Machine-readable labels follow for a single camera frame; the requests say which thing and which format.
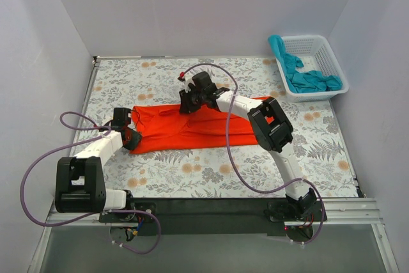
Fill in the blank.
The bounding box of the orange t-shirt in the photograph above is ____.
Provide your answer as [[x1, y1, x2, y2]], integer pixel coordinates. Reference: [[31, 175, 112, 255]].
[[128, 95, 275, 155]]

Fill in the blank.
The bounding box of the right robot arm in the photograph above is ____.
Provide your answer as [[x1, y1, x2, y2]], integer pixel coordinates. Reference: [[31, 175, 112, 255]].
[[179, 72, 325, 222]]

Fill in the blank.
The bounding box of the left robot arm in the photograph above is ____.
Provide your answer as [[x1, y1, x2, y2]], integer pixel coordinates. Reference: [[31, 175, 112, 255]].
[[54, 107, 142, 222]]

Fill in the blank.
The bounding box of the teal t-shirt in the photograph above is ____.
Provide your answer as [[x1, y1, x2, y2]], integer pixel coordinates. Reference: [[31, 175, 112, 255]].
[[268, 35, 343, 93]]

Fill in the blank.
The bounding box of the white plastic basket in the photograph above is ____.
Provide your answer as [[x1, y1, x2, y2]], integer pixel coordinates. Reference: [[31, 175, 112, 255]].
[[276, 35, 349, 102]]

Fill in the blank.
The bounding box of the floral table mat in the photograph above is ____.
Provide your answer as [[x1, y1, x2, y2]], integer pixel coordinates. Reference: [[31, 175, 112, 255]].
[[84, 58, 358, 198]]

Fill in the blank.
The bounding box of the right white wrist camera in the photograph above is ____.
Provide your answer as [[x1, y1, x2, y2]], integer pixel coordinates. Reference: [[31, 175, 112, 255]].
[[178, 72, 196, 93]]

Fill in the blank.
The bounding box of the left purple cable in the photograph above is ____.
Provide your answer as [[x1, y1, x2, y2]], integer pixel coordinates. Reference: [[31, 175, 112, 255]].
[[19, 111, 162, 254]]

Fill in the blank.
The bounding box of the purple cable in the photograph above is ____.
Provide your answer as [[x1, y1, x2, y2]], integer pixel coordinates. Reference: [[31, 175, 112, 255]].
[[178, 63, 327, 246], [19, 111, 162, 254]]

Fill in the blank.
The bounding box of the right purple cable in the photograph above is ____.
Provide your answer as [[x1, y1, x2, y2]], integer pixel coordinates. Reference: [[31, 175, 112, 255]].
[[178, 63, 327, 246]]

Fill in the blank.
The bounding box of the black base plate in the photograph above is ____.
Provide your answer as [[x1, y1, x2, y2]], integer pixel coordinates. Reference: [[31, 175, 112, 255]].
[[99, 198, 327, 236]]

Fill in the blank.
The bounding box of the aluminium frame rail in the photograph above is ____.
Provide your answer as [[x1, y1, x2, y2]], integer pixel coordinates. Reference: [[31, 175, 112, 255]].
[[44, 198, 384, 226]]

